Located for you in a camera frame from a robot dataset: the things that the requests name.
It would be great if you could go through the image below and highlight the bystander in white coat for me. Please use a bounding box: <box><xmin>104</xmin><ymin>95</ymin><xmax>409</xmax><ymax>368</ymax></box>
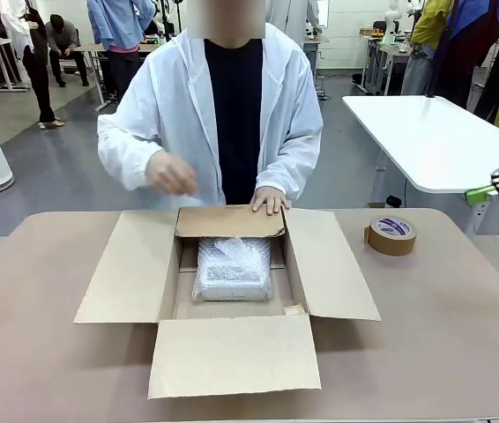
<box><xmin>266</xmin><ymin>0</ymin><xmax>322</xmax><ymax>43</ymax></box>

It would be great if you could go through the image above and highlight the brown cardboard box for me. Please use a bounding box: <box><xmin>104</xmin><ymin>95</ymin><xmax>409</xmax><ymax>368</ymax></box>
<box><xmin>72</xmin><ymin>204</ymin><xmax>383</xmax><ymax>400</ymax></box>

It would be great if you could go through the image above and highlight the person's left hand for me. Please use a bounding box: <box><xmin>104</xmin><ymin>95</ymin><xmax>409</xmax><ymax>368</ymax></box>
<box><xmin>249</xmin><ymin>185</ymin><xmax>291</xmax><ymax>217</ymax></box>

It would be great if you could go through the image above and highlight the seated person in grey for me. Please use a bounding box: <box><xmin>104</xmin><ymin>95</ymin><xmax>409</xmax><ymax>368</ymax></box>
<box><xmin>43</xmin><ymin>13</ymin><xmax>91</xmax><ymax>88</ymax></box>

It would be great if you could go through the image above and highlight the person's right forearm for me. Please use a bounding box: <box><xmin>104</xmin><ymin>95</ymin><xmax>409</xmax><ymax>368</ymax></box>
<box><xmin>96</xmin><ymin>112</ymin><xmax>168</xmax><ymax>191</ymax></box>

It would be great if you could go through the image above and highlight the person's right hand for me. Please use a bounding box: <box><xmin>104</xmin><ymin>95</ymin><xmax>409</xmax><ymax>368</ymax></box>
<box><xmin>145</xmin><ymin>148</ymin><xmax>199</xmax><ymax>198</ymax></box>

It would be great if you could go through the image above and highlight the person in blue shirt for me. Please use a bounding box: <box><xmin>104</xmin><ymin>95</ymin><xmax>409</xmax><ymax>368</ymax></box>
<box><xmin>86</xmin><ymin>0</ymin><xmax>157</xmax><ymax>103</ymax></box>

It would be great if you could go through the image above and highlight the grey background workbench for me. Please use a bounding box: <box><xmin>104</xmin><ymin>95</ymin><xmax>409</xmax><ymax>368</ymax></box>
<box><xmin>358</xmin><ymin>26</ymin><xmax>414</xmax><ymax>96</ymax></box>

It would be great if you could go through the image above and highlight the brown packing tape roll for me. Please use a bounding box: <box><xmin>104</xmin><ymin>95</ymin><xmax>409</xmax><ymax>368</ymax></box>
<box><xmin>361</xmin><ymin>215</ymin><xmax>420</xmax><ymax>257</ymax></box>

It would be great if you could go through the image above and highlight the white rounded table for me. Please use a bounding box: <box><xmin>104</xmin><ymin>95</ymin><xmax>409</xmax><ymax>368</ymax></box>
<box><xmin>341</xmin><ymin>93</ymin><xmax>499</xmax><ymax>208</ymax></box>

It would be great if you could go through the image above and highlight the person's left forearm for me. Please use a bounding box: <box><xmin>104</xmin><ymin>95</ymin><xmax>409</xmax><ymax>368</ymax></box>
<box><xmin>256</xmin><ymin>127</ymin><xmax>324</xmax><ymax>199</ymax></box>

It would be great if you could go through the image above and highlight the person in black clothes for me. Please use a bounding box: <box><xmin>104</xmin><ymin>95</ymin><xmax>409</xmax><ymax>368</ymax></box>
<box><xmin>19</xmin><ymin>0</ymin><xmax>64</xmax><ymax>130</ymax></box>

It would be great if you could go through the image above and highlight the bubble-wrapped clock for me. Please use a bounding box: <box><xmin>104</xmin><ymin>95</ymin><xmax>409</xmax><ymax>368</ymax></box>
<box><xmin>190</xmin><ymin>237</ymin><xmax>275</xmax><ymax>305</ymax></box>

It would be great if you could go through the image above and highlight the person in yellow garment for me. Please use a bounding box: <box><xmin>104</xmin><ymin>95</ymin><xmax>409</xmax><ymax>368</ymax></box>
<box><xmin>409</xmin><ymin>0</ymin><xmax>499</xmax><ymax>137</ymax></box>

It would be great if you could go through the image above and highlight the person in white lab coat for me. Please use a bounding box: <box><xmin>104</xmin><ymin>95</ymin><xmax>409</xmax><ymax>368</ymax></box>
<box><xmin>96</xmin><ymin>20</ymin><xmax>324</xmax><ymax>213</ymax></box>

